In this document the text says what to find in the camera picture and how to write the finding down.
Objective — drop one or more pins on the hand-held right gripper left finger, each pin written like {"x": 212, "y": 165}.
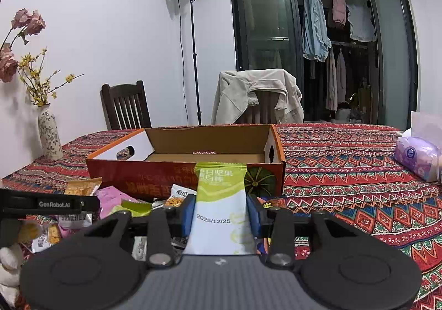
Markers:
{"x": 186, "y": 216}

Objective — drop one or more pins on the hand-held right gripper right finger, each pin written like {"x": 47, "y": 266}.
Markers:
{"x": 253, "y": 216}

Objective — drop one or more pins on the green white snack packet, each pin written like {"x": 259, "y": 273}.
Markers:
{"x": 221, "y": 199}

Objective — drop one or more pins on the pile of mixed snack bags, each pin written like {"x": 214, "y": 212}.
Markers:
{"x": 110, "y": 199}

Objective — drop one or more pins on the orange cardboard box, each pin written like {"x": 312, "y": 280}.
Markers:
{"x": 138, "y": 178}

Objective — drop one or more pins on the floral ceramic vase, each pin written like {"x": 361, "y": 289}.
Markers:
{"x": 50, "y": 137}

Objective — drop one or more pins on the dark wooden chair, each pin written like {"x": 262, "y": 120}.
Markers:
{"x": 266, "y": 106}
{"x": 126, "y": 106}

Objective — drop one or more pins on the yellow blossom branches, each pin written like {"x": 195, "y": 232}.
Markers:
{"x": 34, "y": 85}

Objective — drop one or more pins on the beige jacket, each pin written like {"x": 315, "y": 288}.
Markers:
{"x": 234, "y": 96}

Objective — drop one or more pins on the pink artificial flowers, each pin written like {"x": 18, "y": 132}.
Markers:
{"x": 7, "y": 66}

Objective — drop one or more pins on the pale hanging garment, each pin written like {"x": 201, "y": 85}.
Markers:
{"x": 341, "y": 77}
{"x": 331, "y": 82}

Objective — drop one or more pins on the purple tissue pack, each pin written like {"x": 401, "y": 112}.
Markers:
{"x": 414, "y": 154}

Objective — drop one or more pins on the light blue hanging shirt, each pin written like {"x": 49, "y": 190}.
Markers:
{"x": 314, "y": 26}

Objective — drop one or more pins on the white hanging garment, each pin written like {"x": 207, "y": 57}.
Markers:
{"x": 361, "y": 23}

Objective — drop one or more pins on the pink hanging garment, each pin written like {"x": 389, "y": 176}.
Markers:
{"x": 338, "y": 7}

